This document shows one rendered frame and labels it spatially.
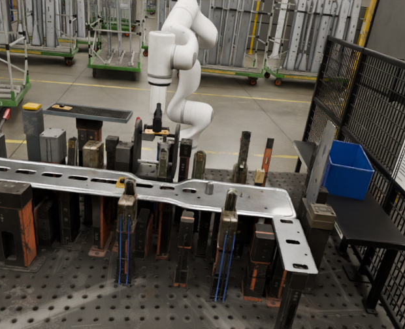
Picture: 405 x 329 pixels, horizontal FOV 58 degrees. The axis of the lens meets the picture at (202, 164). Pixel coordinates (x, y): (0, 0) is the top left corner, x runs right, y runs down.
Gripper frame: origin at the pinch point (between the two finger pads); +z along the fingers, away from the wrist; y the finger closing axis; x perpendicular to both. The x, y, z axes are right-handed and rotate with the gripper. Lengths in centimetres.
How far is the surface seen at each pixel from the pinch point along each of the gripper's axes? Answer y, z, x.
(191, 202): 10.6, 25.5, 13.5
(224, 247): 29.4, 31.0, 23.3
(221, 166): -233, 132, 83
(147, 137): -17.1, 12.1, -2.8
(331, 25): -746, 7, 422
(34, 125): -40, 19, -53
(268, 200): 8, 26, 44
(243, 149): -9.9, 12.5, 36.2
